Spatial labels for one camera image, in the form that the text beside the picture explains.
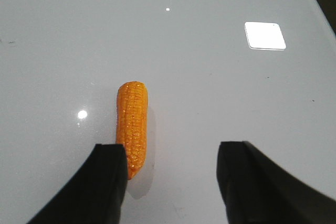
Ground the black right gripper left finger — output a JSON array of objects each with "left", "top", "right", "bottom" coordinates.
[{"left": 29, "top": 144, "right": 128, "bottom": 223}]

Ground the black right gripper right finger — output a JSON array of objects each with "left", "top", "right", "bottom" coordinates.
[{"left": 216, "top": 141, "right": 335, "bottom": 223}]

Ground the orange plastic corn cob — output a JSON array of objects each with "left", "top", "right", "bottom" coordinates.
[{"left": 116, "top": 81, "right": 148, "bottom": 180}]

